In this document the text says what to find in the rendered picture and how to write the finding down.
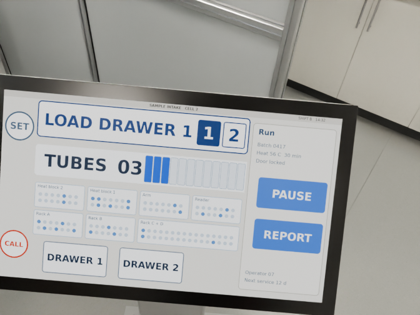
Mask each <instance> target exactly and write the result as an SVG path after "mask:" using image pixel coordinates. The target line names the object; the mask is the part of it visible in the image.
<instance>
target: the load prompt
mask: <svg viewBox="0 0 420 315"><path fill-rule="evenodd" d="M250 129H251V118H246V117H232V116H218V115H210V114H197V113H189V112H175V111H161V110H153V109H139V108H131V107H118V106H104V105H96V104H82V103H75V102H61V101H47V100H38V107H37V131H36V137H43V138H57V139H71V140H79V141H93V142H100V143H114V144H129V145H137V146H151V147H159V148H173V149H187V150H195V151H209V152H216V153H230V154H245V155H248V149H249V137H250Z"/></svg>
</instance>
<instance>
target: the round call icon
mask: <svg viewBox="0 0 420 315"><path fill-rule="evenodd" d="M29 236H30V230H23V229H8V228H0V258H9V259H23V260H28V259H29Z"/></svg>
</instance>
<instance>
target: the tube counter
mask: <svg viewBox="0 0 420 315"><path fill-rule="evenodd" d="M246 169H247V162H242V161H228V160H220V159H206V158H199V157H184V156H170V155H163V154H148V153H141V152H127V151H117V159H116V177H115V181H116V182H124V183H138V184H152V185H160V186H174V187H182V188H196V189H210V190H218V191H232V192H240V193H244V189H245V182H246Z"/></svg>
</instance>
